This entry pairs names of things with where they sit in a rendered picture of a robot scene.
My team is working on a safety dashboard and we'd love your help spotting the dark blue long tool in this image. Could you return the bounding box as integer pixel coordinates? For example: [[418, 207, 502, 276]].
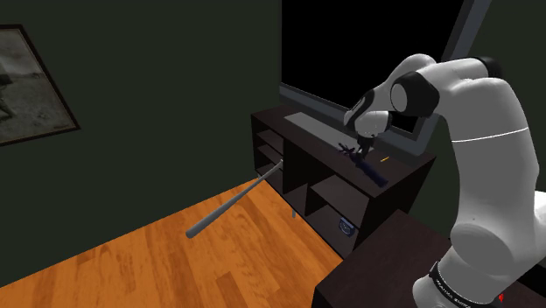
[[338, 143, 389, 189]]

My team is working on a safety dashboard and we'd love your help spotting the dark wooden shelf unit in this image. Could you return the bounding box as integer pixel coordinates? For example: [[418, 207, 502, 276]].
[[249, 103, 438, 261]]

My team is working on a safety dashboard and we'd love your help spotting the grey framed window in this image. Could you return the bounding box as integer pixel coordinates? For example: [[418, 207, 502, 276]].
[[279, 0, 493, 158]]

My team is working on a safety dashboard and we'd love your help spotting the dark robot stand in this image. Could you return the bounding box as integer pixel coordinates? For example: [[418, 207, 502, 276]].
[[311, 208, 546, 308]]

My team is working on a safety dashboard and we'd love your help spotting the grey baseball bat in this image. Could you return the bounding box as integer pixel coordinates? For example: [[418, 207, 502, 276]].
[[185, 159, 284, 240]]

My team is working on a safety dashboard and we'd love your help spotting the dark framed wall picture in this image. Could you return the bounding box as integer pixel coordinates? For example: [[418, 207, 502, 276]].
[[0, 24, 82, 148]]

